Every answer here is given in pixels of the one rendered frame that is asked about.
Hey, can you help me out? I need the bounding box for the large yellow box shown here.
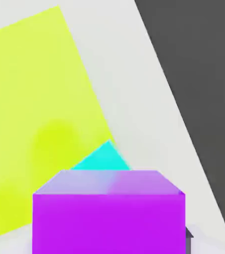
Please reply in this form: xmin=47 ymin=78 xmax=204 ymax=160
xmin=0 ymin=5 xmax=115 ymax=242

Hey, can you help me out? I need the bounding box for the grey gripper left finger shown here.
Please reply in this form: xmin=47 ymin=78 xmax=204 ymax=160
xmin=0 ymin=223 xmax=33 ymax=254

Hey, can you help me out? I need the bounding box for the small purple cube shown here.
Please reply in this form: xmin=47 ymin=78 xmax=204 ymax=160
xmin=32 ymin=170 xmax=186 ymax=254

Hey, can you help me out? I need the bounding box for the small cyan cube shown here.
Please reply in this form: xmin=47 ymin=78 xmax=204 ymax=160
xmin=70 ymin=139 xmax=132 ymax=171

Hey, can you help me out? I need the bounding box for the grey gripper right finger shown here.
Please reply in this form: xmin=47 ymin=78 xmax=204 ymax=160
xmin=185 ymin=224 xmax=225 ymax=254

